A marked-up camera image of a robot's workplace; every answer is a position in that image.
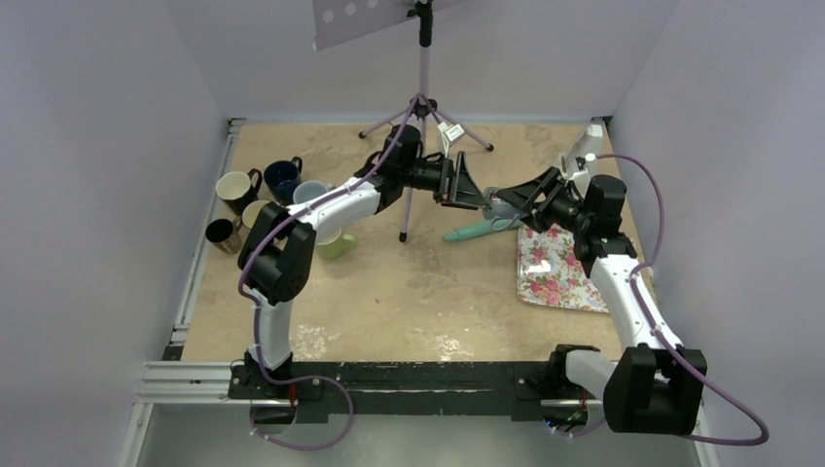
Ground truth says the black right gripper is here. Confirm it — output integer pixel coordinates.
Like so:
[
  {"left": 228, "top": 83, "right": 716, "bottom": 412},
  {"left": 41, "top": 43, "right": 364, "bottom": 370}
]
[{"left": 497, "top": 166, "right": 592, "bottom": 234}]

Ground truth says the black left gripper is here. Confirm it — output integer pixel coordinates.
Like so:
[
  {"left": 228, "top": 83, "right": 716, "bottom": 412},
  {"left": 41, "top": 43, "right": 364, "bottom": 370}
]
[{"left": 399, "top": 152, "right": 488, "bottom": 211}]

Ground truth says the grey owl mug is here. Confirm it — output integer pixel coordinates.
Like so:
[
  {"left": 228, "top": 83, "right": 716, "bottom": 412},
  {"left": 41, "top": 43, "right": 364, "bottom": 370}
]
[{"left": 482, "top": 187, "right": 521, "bottom": 232}]

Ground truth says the light green mug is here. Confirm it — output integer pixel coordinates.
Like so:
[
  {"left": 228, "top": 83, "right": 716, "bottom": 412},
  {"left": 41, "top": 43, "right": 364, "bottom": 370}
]
[{"left": 314, "top": 229, "right": 358, "bottom": 261}]

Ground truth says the grey blue mug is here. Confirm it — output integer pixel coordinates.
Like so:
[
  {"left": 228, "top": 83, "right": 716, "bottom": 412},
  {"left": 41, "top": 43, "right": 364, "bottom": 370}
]
[{"left": 293, "top": 180, "right": 336, "bottom": 205}]

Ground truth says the dark blue mug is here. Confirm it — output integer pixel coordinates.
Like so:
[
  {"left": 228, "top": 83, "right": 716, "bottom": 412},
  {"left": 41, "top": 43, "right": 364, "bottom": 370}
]
[{"left": 263, "top": 157, "right": 304, "bottom": 205}]

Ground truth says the black white-lined mug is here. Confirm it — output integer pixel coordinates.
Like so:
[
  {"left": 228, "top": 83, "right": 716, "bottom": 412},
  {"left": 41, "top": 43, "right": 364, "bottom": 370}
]
[{"left": 214, "top": 168, "right": 263, "bottom": 215}]

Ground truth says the brown mug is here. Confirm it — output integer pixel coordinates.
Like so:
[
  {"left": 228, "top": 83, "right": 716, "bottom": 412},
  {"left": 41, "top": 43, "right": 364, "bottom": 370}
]
[{"left": 204, "top": 218, "right": 242, "bottom": 254}]

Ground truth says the cream mug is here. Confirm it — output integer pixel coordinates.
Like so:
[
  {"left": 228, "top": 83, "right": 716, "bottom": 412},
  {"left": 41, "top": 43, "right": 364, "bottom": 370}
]
[{"left": 237, "top": 199, "right": 270, "bottom": 239}]

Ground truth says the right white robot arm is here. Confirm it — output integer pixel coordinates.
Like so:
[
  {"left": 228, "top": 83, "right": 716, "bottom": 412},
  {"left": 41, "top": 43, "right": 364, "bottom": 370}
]
[{"left": 496, "top": 167, "right": 707, "bottom": 436}]

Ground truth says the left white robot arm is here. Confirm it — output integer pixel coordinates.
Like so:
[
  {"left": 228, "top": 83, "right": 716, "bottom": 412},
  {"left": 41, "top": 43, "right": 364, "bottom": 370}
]
[{"left": 238, "top": 123, "right": 486, "bottom": 398}]

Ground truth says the floral tray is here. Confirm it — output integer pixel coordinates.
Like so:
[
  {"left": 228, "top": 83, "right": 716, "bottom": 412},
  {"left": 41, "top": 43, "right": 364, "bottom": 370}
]
[{"left": 517, "top": 226, "right": 608, "bottom": 313}]

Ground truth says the lilac music stand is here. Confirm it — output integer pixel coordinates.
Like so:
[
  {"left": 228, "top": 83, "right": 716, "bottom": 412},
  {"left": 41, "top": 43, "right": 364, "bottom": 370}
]
[{"left": 311, "top": 0, "right": 495, "bottom": 244}]

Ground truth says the mint green recorder case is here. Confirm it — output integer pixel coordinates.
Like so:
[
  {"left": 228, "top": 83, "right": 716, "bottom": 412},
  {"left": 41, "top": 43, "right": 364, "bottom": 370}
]
[{"left": 444, "top": 219, "right": 511, "bottom": 242}]

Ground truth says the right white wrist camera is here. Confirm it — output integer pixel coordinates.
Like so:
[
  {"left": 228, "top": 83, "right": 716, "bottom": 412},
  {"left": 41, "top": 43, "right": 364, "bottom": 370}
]
[{"left": 559, "top": 153, "right": 597, "bottom": 185}]

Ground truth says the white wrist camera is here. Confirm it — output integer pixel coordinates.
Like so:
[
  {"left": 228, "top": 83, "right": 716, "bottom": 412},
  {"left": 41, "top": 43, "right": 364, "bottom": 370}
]
[
  {"left": 559, "top": 153, "right": 597, "bottom": 185},
  {"left": 437, "top": 122, "right": 465, "bottom": 157}
]

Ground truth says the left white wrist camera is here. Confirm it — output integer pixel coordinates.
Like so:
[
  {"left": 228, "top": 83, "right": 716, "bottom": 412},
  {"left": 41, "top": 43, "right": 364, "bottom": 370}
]
[{"left": 437, "top": 122, "right": 465, "bottom": 157}]

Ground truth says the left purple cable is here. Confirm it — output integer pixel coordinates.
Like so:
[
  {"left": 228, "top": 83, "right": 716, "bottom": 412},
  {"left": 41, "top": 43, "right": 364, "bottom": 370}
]
[{"left": 236, "top": 92, "right": 427, "bottom": 451}]

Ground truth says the purple cable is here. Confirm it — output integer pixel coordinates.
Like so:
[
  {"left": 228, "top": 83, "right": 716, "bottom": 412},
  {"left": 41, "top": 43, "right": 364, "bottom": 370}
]
[
  {"left": 236, "top": 92, "right": 427, "bottom": 451},
  {"left": 554, "top": 153, "right": 771, "bottom": 448}
]

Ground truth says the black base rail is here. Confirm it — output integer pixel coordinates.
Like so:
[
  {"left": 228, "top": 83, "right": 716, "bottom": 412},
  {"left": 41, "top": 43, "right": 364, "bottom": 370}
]
[{"left": 227, "top": 360, "right": 611, "bottom": 425}]

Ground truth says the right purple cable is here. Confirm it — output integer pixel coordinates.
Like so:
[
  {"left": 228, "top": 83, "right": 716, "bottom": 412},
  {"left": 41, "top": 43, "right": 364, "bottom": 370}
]
[{"left": 554, "top": 153, "right": 771, "bottom": 448}]

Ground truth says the aluminium frame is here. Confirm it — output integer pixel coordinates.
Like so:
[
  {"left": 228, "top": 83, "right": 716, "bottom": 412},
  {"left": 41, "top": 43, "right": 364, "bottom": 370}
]
[{"left": 116, "top": 116, "right": 721, "bottom": 467}]

